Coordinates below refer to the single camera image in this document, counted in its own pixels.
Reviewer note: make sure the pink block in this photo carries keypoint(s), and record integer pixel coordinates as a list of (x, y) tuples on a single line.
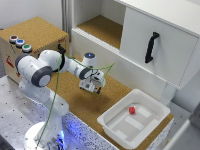
[(132, 110)]

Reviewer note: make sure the white cabinet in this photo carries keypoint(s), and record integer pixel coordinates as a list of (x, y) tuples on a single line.
[(100, 45)]

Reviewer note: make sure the red button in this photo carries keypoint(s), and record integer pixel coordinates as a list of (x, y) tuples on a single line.
[(13, 38)]

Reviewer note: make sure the white sliding door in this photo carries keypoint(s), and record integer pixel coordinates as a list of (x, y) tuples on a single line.
[(173, 50)]

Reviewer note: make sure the white plastic box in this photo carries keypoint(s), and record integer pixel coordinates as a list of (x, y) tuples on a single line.
[(133, 125)]

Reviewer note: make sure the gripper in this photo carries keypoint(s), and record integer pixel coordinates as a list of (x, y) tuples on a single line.
[(89, 84)]

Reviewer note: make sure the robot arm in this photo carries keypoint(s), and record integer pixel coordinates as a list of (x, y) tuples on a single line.
[(33, 70)]

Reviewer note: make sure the green button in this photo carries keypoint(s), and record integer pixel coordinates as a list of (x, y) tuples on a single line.
[(26, 47)]

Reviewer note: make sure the wooden drawer box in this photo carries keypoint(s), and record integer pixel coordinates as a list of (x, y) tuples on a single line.
[(36, 31)]

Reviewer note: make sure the blue button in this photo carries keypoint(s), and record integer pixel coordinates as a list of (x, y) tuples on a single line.
[(20, 42)]

